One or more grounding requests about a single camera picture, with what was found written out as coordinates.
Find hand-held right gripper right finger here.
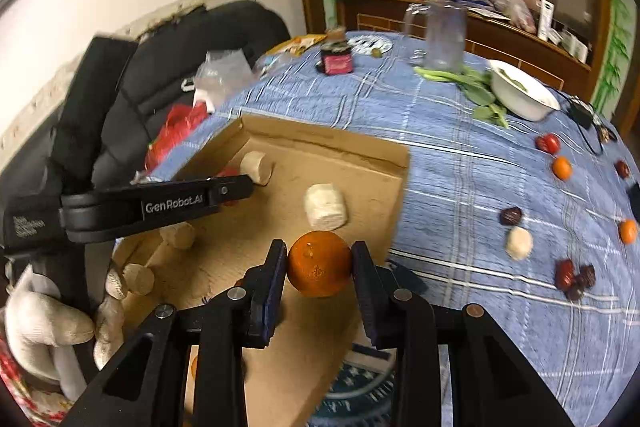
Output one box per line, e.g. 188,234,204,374
350,240,576,427

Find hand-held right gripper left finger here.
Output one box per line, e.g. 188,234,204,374
60,238,289,427

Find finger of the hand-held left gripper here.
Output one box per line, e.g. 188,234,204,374
212,174,256,209

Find sugarcane piece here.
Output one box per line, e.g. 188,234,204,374
505,227,532,260
305,183,348,229
240,151,275,185
122,263,156,297
159,222,197,250

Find brown cardboard box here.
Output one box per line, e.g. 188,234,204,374
112,114,411,427

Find person's left hand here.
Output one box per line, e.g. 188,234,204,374
5,264,127,403

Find red plastic bag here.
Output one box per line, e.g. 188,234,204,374
145,104,208,172

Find clear plastic bag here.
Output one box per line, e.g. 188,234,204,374
192,49,258,112

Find black sofa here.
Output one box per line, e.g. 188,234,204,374
50,2,291,208

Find yellow snack packet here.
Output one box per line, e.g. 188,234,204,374
265,34,328,58

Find red square bottle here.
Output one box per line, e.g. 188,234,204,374
315,27,355,75

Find wooden cabinet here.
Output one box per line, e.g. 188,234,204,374
290,0,613,108

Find green scallion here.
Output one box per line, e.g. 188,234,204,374
414,66,466,84

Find green leafy vegetable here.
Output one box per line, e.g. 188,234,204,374
450,67,511,128

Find clear glass pitcher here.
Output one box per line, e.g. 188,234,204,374
404,2,468,72

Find white bowl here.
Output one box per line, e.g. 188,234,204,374
487,59,562,121

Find black power adapter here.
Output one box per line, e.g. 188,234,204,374
567,99,593,128

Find small white boxes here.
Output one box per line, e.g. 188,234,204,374
550,27,591,60

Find pink plastic bag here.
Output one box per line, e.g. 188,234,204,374
475,0,536,32

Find white tube box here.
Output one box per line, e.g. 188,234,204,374
539,0,555,38

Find black cable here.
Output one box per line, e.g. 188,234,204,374
545,84,621,155

